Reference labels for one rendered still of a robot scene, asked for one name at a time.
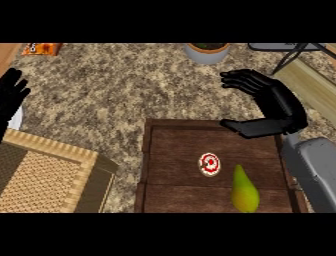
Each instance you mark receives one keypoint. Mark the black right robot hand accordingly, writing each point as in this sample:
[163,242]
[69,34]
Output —
[274,103]

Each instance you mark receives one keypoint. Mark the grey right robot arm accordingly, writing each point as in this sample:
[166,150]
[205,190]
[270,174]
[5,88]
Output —
[320,176]

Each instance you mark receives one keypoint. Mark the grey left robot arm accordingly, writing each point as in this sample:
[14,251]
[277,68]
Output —
[14,117]

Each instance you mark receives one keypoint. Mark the red and white cupcake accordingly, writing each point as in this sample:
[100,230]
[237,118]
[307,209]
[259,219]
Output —
[209,164]

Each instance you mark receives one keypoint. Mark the brown wooden tray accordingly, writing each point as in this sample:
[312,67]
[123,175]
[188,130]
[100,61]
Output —
[215,170]

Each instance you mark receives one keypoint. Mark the orange packet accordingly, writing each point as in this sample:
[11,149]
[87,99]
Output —
[41,48]

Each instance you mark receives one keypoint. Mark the grey plant pot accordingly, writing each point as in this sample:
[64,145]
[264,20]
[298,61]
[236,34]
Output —
[206,52]

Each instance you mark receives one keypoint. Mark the wicker basket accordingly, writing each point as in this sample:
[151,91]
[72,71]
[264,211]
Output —
[39,176]

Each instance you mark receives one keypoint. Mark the green pear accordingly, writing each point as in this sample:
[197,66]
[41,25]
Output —
[243,193]

